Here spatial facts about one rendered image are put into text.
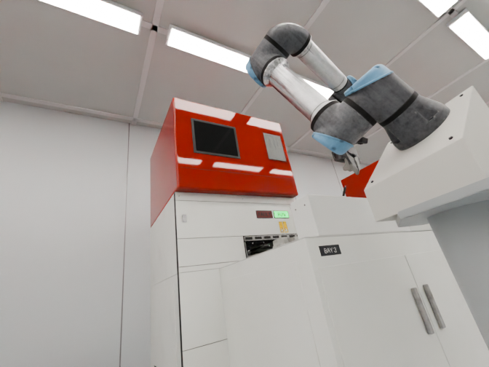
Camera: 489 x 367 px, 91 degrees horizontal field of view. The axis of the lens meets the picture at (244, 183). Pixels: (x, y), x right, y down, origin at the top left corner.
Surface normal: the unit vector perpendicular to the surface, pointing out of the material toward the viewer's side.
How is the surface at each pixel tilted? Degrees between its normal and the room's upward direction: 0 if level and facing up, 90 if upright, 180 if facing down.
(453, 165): 90
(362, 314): 90
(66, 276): 90
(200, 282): 90
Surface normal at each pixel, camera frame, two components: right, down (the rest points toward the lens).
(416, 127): -0.61, 0.18
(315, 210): 0.48, -0.42
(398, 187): -0.93, 0.00
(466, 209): -0.70, -0.18
